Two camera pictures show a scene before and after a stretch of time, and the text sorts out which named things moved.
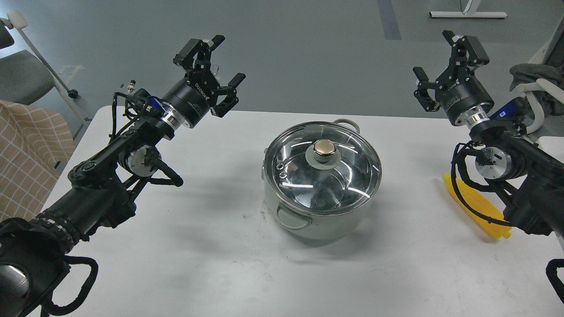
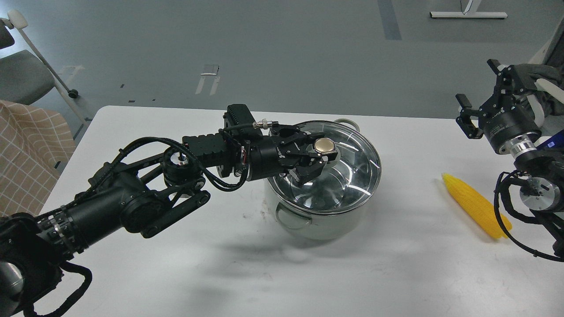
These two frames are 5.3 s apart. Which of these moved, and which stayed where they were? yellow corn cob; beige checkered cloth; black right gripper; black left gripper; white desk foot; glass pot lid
Moved: black left gripper; black right gripper
Stayed: yellow corn cob; beige checkered cloth; white desk foot; glass pot lid
